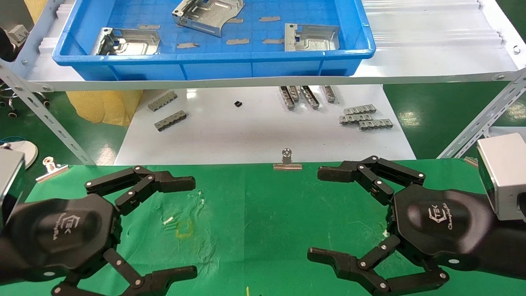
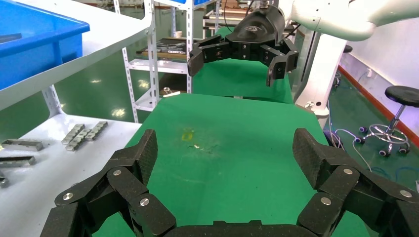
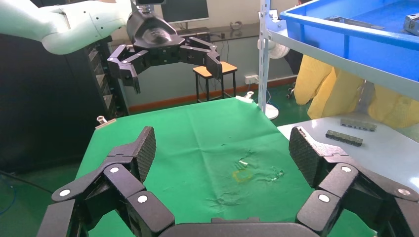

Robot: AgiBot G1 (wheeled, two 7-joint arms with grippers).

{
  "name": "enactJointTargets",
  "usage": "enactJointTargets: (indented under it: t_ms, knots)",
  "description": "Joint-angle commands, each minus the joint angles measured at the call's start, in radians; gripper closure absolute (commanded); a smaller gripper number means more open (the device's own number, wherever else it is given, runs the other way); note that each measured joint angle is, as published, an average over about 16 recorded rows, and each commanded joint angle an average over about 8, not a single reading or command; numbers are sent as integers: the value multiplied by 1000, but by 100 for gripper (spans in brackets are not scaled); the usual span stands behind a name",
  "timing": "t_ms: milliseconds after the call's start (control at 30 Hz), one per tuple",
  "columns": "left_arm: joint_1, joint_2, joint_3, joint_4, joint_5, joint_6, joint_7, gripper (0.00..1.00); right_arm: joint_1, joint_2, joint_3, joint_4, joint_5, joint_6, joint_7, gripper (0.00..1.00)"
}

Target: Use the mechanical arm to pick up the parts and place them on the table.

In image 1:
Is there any grey slotted angle bar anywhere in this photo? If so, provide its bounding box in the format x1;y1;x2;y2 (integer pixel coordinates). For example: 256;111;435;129
12;0;78;68
0;60;96;166
437;68;526;160

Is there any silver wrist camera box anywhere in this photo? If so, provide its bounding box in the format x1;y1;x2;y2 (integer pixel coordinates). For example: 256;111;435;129
477;133;526;221
0;148;26;224

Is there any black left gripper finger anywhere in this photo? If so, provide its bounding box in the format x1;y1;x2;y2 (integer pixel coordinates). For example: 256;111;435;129
85;166;196;216

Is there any blue plastic bin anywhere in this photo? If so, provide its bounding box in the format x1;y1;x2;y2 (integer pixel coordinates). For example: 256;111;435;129
52;0;376;81

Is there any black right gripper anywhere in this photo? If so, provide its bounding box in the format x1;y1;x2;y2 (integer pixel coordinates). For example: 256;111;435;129
307;155;494;296

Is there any white round disc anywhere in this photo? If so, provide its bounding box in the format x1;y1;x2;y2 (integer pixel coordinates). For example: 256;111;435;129
0;140;39;170

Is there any stamped metal bracket plate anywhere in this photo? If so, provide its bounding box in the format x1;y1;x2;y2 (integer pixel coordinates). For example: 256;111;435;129
90;27;161;56
171;0;245;38
284;23;341;52

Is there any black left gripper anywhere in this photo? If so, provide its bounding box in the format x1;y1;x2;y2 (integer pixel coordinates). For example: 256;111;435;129
6;194;198;296

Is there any silver binder clip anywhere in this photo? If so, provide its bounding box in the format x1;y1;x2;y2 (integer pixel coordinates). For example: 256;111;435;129
35;156;69;183
273;148;303;171

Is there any white shelf board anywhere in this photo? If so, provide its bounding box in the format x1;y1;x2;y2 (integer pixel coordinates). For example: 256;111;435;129
25;0;526;92

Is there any small grey box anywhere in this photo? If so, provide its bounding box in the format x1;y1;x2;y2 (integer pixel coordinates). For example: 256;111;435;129
7;24;30;44

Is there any yellow mesh bag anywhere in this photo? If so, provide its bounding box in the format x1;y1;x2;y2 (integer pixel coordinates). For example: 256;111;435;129
66;89;144;126
24;0;48;23

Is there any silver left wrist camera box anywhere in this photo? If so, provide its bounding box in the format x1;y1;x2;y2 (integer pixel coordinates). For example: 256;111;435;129
0;148;26;224

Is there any chrome chair base with casters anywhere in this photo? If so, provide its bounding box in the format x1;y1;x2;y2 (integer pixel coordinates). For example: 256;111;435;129
0;80;52;120

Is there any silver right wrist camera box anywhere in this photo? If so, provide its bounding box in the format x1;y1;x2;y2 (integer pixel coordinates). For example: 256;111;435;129
477;133;526;221

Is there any black rounded object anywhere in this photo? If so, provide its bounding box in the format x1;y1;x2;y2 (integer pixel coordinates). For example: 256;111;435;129
0;27;18;63

